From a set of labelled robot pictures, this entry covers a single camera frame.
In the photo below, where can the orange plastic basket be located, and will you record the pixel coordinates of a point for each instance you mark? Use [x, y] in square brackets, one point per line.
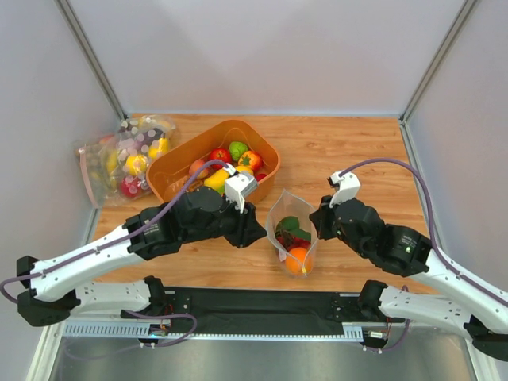
[168, 173]

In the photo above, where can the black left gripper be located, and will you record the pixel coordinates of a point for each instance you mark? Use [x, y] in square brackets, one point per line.
[244, 225]

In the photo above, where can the green fake pepper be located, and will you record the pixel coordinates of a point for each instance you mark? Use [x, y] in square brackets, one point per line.
[237, 149]

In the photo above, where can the orange fake tomato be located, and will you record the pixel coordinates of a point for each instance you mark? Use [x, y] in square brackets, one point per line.
[251, 159]

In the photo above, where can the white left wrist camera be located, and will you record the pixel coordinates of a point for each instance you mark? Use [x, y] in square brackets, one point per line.
[238, 187]

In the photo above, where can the yellow fake lemon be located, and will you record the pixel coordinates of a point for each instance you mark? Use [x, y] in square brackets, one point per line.
[244, 169]

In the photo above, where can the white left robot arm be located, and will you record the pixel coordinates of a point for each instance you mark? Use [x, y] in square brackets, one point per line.
[58, 288]

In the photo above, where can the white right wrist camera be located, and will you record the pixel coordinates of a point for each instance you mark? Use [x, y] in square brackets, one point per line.
[346, 187]

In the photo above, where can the fake orange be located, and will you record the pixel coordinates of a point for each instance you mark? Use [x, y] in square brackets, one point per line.
[298, 261]

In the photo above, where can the left aluminium frame post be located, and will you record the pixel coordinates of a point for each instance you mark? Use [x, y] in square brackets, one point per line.
[78, 32]

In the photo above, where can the right aluminium frame post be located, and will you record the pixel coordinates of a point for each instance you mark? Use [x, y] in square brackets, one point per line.
[458, 24]

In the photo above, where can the red fake apple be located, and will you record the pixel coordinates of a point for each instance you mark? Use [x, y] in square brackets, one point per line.
[221, 154]

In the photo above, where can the red fake fruit in basket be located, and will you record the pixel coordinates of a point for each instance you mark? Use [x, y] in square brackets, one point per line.
[260, 176]

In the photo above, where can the yellow fake mango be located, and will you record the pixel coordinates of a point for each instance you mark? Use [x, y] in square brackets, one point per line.
[217, 181]

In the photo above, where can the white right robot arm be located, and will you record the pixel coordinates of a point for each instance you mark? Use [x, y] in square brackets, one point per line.
[465, 306]

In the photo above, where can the polka dot plastic bag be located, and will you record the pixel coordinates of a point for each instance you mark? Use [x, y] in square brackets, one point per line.
[142, 140]

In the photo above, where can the black base mat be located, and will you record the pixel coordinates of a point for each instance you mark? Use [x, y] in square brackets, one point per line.
[227, 310]

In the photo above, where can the pink fake peach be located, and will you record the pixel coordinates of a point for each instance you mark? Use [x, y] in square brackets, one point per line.
[195, 169]

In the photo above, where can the blue zip top bag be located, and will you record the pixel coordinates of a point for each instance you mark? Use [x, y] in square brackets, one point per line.
[289, 204]

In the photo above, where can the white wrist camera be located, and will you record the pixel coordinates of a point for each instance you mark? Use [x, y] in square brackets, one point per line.
[238, 187]
[346, 187]

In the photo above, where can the aluminium frame post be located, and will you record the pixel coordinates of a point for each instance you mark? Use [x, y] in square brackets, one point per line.
[458, 24]
[78, 32]

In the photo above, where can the brown fake waffle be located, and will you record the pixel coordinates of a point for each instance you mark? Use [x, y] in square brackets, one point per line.
[194, 185]

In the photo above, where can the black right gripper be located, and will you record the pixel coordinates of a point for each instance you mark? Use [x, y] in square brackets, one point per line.
[323, 219]

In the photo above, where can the grey slotted cable duct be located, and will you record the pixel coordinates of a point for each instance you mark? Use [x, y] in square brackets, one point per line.
[151, 331]

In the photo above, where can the pink zip top bag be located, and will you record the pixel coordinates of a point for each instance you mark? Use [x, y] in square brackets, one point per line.
[113, 169]

